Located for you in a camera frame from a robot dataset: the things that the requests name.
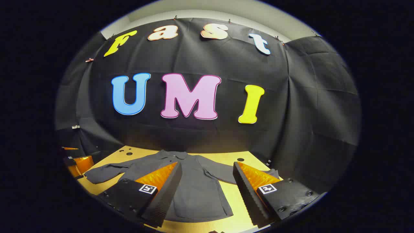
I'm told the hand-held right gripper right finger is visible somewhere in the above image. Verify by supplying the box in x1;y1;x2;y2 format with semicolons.
233;162;325;228

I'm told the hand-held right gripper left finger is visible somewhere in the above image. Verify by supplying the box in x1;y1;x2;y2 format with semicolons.
97;161;183;228

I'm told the grey long-sleeved shirt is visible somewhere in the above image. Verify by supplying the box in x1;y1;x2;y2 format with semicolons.
84;150;280;224

